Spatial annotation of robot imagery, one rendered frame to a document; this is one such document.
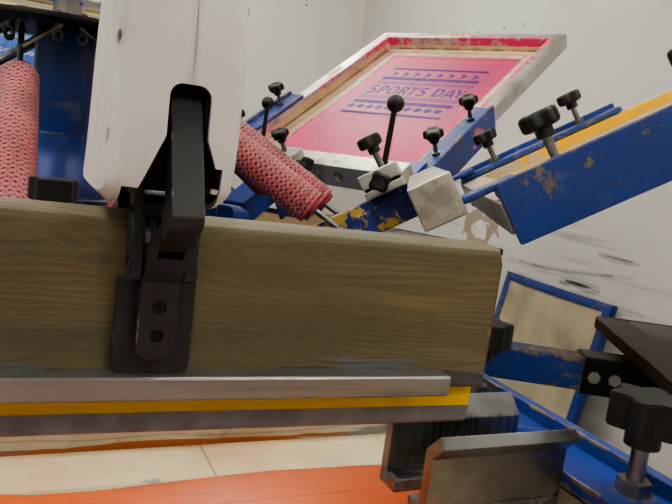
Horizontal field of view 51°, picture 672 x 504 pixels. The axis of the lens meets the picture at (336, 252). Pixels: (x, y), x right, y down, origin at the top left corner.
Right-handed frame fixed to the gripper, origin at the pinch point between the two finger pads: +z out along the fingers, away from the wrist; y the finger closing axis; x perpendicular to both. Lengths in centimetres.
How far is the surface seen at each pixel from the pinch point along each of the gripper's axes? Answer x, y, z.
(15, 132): -6, -57, -6
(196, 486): 6.0, -10.3, 13.9
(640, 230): 200, -156, 4
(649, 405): 26.6, 4.6, 3.3
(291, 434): 14.6, -16.3, 13.4
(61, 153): 0, -80, -3
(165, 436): 5.1, -16.3, 13.0
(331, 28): 176, -414, -90
